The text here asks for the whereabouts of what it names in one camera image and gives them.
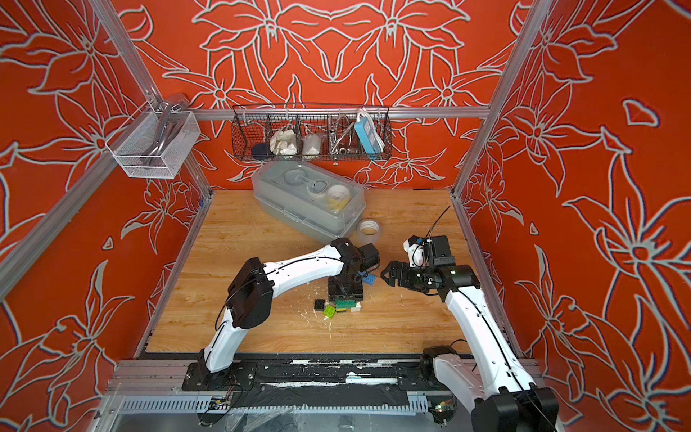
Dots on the metal tongs in basket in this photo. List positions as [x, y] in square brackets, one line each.
[340, 135]

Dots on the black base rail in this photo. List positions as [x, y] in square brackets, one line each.
[323, 381]

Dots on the lime lego brick lower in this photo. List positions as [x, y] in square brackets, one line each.
[329, 312]

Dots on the aluminium frame post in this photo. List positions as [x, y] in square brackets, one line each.
[524, 42]
[155, 101]

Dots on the dark round object in basket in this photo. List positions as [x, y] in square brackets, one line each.
[261, 152]

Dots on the black wire basket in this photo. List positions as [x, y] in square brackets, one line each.
[311, 132]

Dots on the white cup in basket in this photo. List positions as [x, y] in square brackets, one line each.
[311, 147]

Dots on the yellow tape roll in box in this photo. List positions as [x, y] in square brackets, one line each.
[338, 196]

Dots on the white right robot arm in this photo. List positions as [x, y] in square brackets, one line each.
[499, 394]

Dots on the grey plastic storage box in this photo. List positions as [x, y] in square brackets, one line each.
[295, 193]

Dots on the clear acrylic wall bin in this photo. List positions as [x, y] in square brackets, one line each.
[156, 145]

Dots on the aluminium frame post left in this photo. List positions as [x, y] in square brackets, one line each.
[155, 101]

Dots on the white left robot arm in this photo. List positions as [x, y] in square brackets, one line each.
[251, 293]

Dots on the aluminium rear crossbar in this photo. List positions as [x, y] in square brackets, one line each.
[395, 113]

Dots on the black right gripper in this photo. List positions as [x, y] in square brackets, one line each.
[403, 281]

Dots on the blue long lego brick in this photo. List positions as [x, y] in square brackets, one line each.
[369, 279]

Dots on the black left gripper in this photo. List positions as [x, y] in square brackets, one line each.
[336, 294]

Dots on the dark green lego brick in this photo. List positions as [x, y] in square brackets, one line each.
[345, 304]

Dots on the aluminium frame post right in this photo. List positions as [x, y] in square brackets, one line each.
[524, 42]

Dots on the clear tape roll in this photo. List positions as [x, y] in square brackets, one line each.
[368, 231]

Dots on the white crumpled cloth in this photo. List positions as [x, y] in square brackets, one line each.
[283, 143]

